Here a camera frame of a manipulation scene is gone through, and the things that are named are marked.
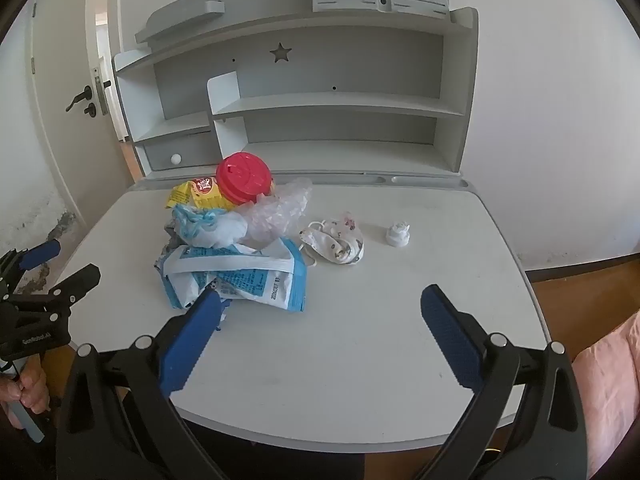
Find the yellow snack packet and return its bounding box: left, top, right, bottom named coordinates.
left=166, top=175, right=237, bottom=212

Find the bed with pink blanket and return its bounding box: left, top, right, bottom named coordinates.
left=570, top=309, right=640, bottom=480

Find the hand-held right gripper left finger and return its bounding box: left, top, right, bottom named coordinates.
left=55, top=287, right=226, bottom=480

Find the black door handle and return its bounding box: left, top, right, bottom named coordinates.
left=65, top=85, right=94, bottom=113

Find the clear plastic bag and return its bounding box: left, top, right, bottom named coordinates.
left=244, top=177, right=314, bottom=247

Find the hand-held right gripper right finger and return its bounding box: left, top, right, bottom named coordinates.
left=419, top=284, right=589, bottom=480

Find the grey drawer with white knob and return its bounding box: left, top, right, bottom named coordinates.
left=142, top=129, right=222, bottom=172

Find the grey desk hutch shelf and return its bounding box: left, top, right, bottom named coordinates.
left=112, top=6, right=479, bottom=182

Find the blue and white packet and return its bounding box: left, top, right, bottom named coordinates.
left=152, top=236, right=309, bottom=314

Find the person's left hand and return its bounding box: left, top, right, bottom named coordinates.
left=0, top=354, right=52, bottom=429

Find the printed white face mask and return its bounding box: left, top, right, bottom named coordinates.
left=298, top=212, right=366, bottom=267

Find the white bottle cap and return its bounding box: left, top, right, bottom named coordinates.
left=384, top=219, right=412, bottom=247

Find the red plastic lid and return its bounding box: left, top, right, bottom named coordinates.
left=215, top=152, right=275, bottom=206

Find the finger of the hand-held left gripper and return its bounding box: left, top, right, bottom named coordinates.
left=17, top=239, right=62, bottom=271
left=46, top=263, right=102, bottom=307

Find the white door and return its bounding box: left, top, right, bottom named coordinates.
left=27, top=0, right=137, bottom=213

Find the white bag with blue string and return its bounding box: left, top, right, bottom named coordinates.
left=164, top=204, right=249, bottom=249

